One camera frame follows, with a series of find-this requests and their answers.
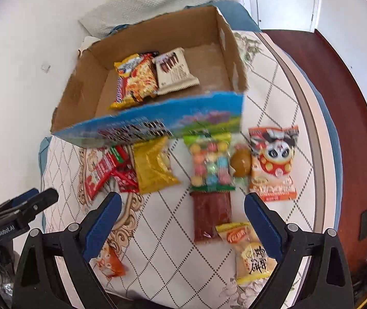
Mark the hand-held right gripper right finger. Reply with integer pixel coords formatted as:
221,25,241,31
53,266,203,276
244,192,354,309

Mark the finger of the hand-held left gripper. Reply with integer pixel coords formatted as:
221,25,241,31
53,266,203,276
14,189,59,224
0,188,39,217

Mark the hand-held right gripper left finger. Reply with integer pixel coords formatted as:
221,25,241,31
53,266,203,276
11,191,123,309

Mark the orange panda snack packet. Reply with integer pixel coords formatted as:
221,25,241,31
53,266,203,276
248,125,300,202

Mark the printed cardboard box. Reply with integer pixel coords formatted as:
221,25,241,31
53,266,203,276
50,6,249,149

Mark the yellow pastry packet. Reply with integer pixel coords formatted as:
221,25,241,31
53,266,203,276
216,222,276,286

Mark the small orange snack packet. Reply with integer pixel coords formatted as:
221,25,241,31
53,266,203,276
93,238,129,279

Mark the small red snack packet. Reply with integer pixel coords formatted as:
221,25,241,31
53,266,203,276
115,167,139,194

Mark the long red snack packet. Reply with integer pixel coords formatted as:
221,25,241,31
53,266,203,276
85,145,130,200

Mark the dark red jerky packet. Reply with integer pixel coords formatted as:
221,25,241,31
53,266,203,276
190,191,234,244

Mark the gold foil snack packet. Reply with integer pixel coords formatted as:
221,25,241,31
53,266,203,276
132,137,181,195

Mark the colourful candy bag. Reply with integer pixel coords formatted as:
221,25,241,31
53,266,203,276
183,132,237,191

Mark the yellow instant noodle packet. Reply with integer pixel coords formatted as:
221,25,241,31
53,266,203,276
113,53,159,104

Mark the beige wafer packet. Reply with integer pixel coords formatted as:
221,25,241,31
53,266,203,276
152,48,200,96

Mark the dark snack packet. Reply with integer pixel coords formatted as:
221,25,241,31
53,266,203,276
138,51,160,62

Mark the white textured pillow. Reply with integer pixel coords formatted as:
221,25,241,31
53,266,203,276
78,0,236,38

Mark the white door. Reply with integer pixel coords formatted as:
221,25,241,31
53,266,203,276
251,0,323,31

